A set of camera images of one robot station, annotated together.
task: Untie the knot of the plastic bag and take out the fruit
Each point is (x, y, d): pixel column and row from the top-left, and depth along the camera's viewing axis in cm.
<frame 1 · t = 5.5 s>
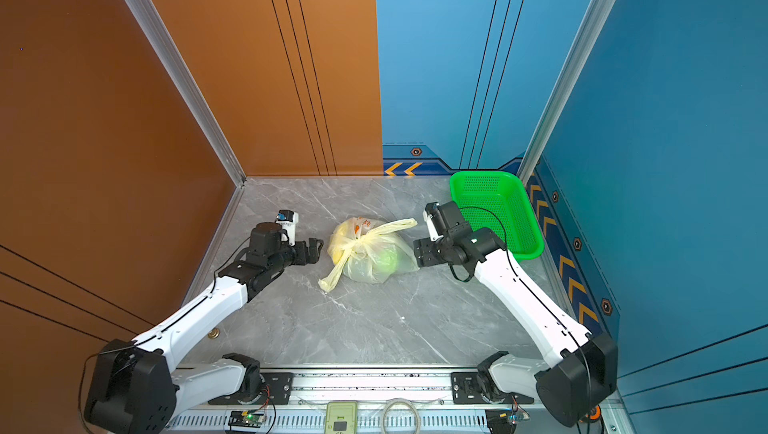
left hand: (309, 239, 86), fingers open
right hand: (423, 249, 78), fingers open
translucent yellowish plastic bag: (367, 251, 87), point 13 cm above the table
green plastic basket: (495, 200, 114), on the table
green round fruit: (387, 261, 86), point 11 cm above the table

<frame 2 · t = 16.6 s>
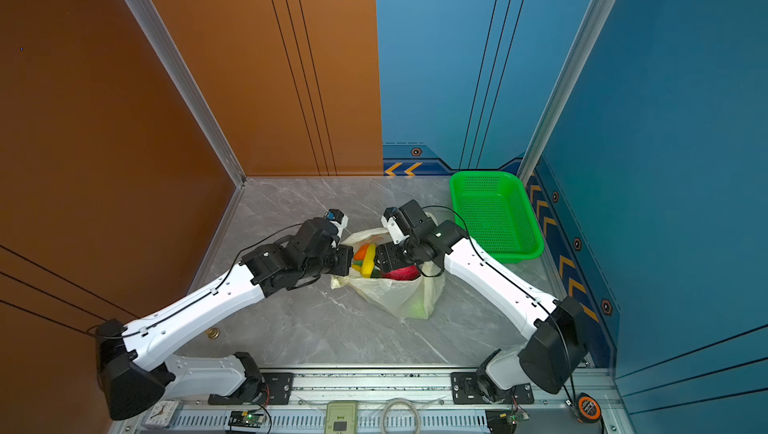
left hand: (356, 252, 75), fingers closed
right hand: (383, 258, 77), fingers open
translucent yellowish plastic bag: (418, 298, 80), point 10 cm above the table
pink dragon fruit: (409, 272, 88), point 8 cm above the table
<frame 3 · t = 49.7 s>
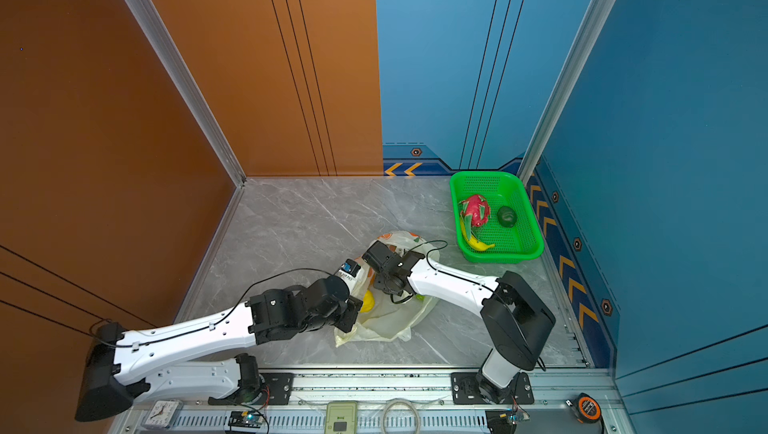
left hand: (365, 304, 73), fingers closed
right hand: (380, 284, 86), fingers open
translucent yellowish plastic bag: (384, 316, 84), point 4 cm above the table
pink dragon fruit: (474, 210, 101), point 9 cm above the table
dark green avocado: (506, 216, 104), point 5 cm above the table
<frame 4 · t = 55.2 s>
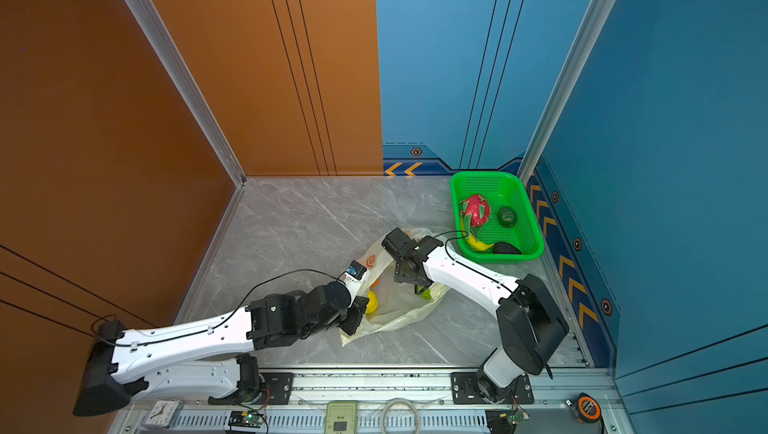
left hand: (370, 302, 71), fingers closed
right hand: (411, 277, 85), fingers open
translucent yellowish plastic bag: (392, 304, 87), point 2 cm above the table
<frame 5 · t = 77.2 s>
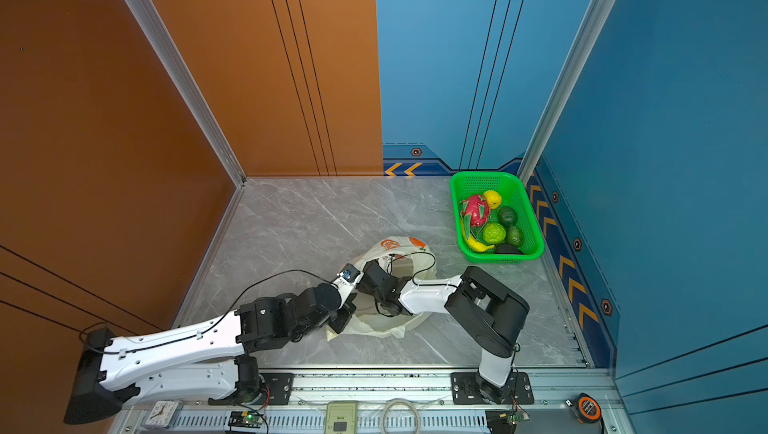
left hand: (356, 294, 73), fingers closed
right hand: (361, 279, 91), fingers open
small green lime: (515, 236, 99), point 5 cm above the table
yellow lemon: (493, 198, 108), point 6 cm above the table
